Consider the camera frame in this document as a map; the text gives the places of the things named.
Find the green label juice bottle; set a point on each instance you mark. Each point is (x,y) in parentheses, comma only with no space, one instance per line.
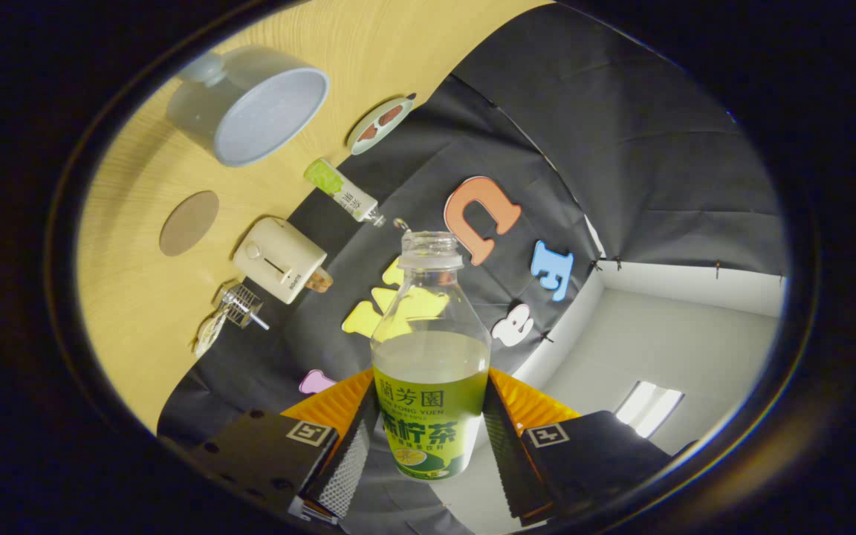
(432,416)

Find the brown meat piece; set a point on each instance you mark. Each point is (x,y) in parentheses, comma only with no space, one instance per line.
(391,114)
(367,132)

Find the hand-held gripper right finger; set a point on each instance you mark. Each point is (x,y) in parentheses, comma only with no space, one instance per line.
(506,461)

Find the ceiling light panel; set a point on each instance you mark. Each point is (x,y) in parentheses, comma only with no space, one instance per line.
(649,409)

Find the cream toaster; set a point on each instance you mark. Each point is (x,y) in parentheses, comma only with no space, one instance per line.
(276,260)

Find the brown bread slice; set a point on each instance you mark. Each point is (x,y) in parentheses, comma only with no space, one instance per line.
(320,280)

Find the pale blue cup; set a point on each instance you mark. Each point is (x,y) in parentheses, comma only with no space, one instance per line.
(264,115)

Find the slim white green bottle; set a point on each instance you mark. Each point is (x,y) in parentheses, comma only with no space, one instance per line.
(342,189)

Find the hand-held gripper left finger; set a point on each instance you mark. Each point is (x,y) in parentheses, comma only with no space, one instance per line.
(350,461)

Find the white spoon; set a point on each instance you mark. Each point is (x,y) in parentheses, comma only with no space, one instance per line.
(258,322)

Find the round brown coaster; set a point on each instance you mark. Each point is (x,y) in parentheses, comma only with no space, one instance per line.
(189,223)

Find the pale green plate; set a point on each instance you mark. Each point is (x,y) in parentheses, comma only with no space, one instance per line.
(357,147)

